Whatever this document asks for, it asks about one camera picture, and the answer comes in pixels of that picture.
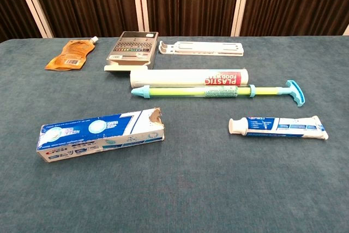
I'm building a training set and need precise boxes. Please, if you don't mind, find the blue white toothpaste box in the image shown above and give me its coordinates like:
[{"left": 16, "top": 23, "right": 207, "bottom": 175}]
[{"left": 36, "top": 107, "right": 166, "bottom": 163}]

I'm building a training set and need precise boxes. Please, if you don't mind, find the white blue toothpaste tube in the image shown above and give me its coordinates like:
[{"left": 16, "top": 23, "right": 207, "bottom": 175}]
[{"left": 228, "top": 115, "right": 329, "bottom": 141}]

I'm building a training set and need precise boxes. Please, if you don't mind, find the grey printed cardboard box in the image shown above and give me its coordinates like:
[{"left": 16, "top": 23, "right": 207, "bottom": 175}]
[{"left": 103, "top": 31, "right": 159, "bottom": 75}]

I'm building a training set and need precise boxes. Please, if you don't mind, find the blue yellow water pump toy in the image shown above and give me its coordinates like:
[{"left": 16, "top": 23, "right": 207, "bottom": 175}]
[{"left": 130, "top": 80, "right": 306, "bottom": 108}]

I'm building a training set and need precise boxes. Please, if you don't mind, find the white plastic food wrap tube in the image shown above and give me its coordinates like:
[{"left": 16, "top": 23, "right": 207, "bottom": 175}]
[{"left": 129, "top": 68, "right": 250, "bottom": 88}]

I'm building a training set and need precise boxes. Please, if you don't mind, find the white plastic folding stand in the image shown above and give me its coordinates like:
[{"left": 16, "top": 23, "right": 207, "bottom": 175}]
[{"left": 158, "top": 40, "right": 244, "bottom": 57}]

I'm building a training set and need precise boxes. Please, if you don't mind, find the blue felt table cover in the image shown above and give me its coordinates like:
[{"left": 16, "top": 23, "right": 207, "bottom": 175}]
[{"left": 0, "top": 35, "right": 349, "bottom": 233}]

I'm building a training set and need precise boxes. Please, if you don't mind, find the orange spout pouch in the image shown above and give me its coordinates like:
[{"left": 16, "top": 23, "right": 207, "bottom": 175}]
[{"left": 44, "top": 36, "right": 99, "bottom": 71}]

